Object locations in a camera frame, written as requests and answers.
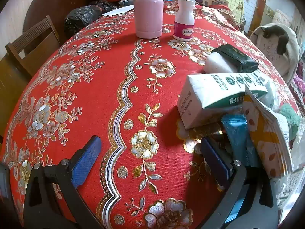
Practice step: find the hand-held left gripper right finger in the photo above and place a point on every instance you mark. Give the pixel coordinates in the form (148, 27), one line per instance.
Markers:
(214, 164)

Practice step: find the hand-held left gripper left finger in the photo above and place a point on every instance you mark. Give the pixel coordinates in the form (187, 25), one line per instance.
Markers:
(85, 157)

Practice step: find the blue plastic packet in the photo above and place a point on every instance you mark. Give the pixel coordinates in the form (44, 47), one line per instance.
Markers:
(238, 133)

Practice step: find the orange patterned snack packet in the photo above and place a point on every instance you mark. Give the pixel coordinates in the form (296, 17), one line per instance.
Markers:
(262, 136)

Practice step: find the white green carton box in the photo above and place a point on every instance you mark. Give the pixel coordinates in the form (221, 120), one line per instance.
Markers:
(209, 95)

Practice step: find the dark green packet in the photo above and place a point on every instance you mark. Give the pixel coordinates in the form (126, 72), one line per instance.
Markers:
(238, 57)

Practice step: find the red floral tablecloth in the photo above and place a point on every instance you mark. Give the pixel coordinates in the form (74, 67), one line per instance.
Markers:
(95, 88)

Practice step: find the green plush cloth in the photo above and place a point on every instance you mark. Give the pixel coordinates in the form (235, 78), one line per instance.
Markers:
(289, 119)

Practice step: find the clear plastic wrapper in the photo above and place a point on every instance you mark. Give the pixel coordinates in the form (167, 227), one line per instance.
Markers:
(272, 94)

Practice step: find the pink blanket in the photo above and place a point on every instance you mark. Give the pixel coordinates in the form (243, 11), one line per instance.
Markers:
(297, 78)

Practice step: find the light wooden chair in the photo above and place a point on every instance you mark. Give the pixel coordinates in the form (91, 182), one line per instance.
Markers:
(35, 40)

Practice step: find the grey fleece coat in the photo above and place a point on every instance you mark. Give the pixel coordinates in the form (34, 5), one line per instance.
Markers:
(271, 47)

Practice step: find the black plastic bag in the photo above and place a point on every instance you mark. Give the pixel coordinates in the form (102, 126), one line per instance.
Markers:
(81, 16)

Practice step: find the white pill bottle pink label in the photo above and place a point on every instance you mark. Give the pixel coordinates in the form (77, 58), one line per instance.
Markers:
(183, 16)

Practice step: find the pink thermos bottle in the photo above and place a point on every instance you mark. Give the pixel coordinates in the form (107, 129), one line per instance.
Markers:
(149, 14)

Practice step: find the round brown wooden board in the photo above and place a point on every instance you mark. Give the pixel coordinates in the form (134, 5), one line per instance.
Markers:
(52, 0)

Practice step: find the cardboard box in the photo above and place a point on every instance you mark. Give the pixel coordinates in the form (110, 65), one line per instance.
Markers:
(214, 0)

